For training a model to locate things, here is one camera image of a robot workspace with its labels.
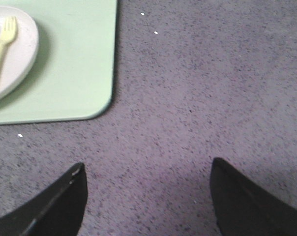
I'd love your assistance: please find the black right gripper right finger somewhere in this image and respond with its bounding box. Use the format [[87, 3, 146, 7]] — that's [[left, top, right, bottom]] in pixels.
[[210, 157, 297, 236]]

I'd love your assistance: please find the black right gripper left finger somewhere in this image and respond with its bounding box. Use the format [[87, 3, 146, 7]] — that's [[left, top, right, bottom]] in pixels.
[[0, 163, 87, 236]]

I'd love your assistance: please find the white round plate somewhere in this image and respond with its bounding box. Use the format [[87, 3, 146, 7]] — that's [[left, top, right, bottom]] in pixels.
[[0, 5, 39, 100]]

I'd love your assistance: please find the yellow plastic fork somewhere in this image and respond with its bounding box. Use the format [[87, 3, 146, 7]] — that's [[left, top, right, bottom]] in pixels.
[[0, 16, 18, 65]]

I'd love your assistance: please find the light green tray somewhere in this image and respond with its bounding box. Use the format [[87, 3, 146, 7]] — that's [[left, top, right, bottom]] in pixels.
[[0, 0, 118, 125]]

